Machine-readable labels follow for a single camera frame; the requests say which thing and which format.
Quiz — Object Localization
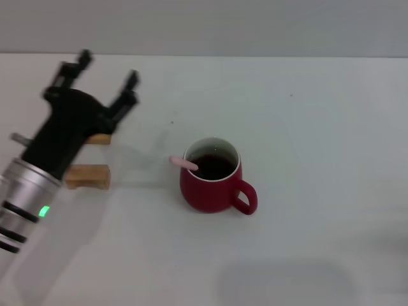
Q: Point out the red ceramic cup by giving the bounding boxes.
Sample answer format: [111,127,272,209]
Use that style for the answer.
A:
[179,136,258,215]

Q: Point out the pink handled metal spoon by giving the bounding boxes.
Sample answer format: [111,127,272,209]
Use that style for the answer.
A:
[168,155,200,171]

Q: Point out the gripper cable with metal plug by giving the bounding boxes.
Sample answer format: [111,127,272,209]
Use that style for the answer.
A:
[9,133,32,147]

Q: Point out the dark brown coffee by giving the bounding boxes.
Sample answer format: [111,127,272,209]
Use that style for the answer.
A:
[187,154,238,181]

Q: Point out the small wooden support block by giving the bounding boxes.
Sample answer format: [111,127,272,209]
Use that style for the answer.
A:
[65,163,112,191]
[85,133,113,146]

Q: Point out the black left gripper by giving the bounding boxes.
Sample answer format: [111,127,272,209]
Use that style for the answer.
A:
[22,49,141,182]

